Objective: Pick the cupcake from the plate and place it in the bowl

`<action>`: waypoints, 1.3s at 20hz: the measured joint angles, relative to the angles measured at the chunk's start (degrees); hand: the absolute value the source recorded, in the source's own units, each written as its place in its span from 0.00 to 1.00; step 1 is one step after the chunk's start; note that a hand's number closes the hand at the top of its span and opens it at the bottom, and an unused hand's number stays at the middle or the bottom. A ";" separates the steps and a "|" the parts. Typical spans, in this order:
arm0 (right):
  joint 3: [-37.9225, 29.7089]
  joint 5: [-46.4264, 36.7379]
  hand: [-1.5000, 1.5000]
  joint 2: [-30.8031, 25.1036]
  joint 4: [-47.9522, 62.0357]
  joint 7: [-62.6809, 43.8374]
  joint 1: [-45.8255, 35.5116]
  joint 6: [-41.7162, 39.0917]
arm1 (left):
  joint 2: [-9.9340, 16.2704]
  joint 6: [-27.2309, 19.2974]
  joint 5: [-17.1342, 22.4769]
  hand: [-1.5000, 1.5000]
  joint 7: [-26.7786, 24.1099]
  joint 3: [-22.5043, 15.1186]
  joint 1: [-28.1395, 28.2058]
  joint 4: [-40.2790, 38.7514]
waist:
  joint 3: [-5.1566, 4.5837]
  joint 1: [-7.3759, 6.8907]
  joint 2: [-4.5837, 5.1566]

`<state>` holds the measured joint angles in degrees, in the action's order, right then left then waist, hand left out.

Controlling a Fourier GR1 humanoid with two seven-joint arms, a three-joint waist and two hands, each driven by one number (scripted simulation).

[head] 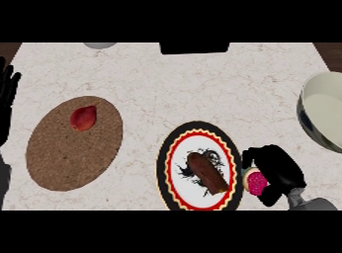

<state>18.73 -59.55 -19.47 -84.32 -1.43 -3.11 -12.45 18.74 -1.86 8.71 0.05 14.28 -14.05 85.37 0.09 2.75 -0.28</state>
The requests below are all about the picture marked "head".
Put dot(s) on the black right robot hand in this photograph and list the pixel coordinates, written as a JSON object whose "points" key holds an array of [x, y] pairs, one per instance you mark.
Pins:
{"points": [[278, 168]]}

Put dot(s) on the pink frosted cupcake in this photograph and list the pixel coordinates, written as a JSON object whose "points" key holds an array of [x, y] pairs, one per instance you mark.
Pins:
{"points": [[255, 182]]}

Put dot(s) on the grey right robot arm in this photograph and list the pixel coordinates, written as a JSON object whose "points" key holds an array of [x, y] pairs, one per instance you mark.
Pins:
{"points": [[308, 202]]}

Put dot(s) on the black red white plate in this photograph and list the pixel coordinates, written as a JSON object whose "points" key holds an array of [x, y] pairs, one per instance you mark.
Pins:
{"points": [[199, 166]]}

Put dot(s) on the cream bowl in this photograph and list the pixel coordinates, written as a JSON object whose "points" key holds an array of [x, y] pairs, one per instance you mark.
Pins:
{"points": [[332, 113]]}

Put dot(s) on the brown chocolate bar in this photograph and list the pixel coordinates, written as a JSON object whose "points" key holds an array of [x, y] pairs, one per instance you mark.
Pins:
{"points": [[206, 173]]}

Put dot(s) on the round brown cork placemat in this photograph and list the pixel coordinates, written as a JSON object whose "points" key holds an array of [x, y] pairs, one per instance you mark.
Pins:
{"points": [[74, 143]]}

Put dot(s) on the grey round object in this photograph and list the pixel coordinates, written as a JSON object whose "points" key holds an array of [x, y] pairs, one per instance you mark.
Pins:
{"points": [[100, 45]]}

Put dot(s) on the black appliance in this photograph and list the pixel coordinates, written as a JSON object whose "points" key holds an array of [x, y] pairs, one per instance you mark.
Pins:
{"points": [[194, 48]]}

